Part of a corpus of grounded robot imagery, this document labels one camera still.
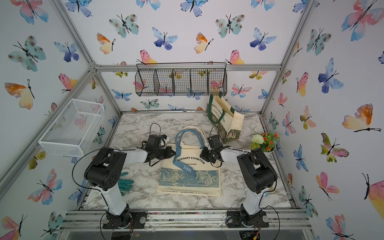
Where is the starry night canvas tote bag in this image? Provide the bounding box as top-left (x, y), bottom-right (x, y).
top-left (155, 125), bottom-right (223, 197)

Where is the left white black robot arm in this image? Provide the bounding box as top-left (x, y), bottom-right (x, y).
top-left (84, 135), bottom-right (176, 230)

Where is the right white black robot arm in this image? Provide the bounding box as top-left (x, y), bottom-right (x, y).
top-left (200, 135), bottom-right (278, 228)

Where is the green rubber glove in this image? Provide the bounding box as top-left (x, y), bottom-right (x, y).
top-left (118, 172), bottom-right (134, 196)

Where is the potted artificial flower plant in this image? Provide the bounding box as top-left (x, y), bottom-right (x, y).
top-left (250, 132), bottom-right (280, 153)

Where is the green handled canvas tote bag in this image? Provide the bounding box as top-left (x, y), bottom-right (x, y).
top-left (207, 92), bottom-right (244, 144)

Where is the black wire wall basket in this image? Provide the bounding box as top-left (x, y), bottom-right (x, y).
top-left (134, 62), bottom-right (228, 98)

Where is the white mesh wall basket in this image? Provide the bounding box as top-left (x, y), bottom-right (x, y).
top-left (38, 99), bottom-right (105, 157)

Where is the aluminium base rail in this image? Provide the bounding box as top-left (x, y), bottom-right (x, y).
top-left (60, 209), bottom-right (312, 232)

